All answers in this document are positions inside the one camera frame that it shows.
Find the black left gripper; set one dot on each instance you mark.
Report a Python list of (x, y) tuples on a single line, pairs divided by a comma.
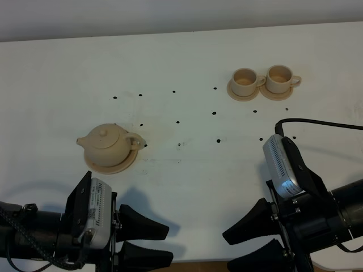
[(134, 226)]

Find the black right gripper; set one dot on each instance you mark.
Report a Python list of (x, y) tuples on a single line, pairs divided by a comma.
[(308, 224)]

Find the beige teapot with lid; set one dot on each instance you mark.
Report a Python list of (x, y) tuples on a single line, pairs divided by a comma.
[(108, 145)]

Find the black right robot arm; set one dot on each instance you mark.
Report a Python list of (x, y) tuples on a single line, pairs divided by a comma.
[(349, 200)]

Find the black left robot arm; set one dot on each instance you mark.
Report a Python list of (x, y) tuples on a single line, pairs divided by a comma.
[(64, 241)]

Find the beige round teapot saucer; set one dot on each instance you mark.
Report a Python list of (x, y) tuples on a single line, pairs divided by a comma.
[(113, 169)]

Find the right beige cup saucer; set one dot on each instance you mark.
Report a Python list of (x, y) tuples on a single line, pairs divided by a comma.
[(275, 96)]

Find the beige cup saucer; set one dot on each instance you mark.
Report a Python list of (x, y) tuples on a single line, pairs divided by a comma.
[(241, 98), (275, 96)]

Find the left beige cup saucer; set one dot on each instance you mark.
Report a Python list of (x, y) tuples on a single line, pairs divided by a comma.
[(241, 98)]

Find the left beige teacup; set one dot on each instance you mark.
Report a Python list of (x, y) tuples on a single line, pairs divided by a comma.
[(245, 82)]

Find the beige teacup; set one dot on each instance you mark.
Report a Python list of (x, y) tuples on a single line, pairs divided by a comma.
[(281, 79), (245, 82)]

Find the right beige teacup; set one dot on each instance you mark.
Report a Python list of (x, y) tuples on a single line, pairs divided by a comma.
[(281, 79)]

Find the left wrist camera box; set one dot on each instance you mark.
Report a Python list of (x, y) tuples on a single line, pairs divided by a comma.
[(97, 215)]

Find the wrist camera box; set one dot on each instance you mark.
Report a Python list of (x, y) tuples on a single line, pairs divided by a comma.
[(97, 215), (288, 171)]

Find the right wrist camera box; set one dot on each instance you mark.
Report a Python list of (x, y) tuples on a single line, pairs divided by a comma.
[(288, 171)]

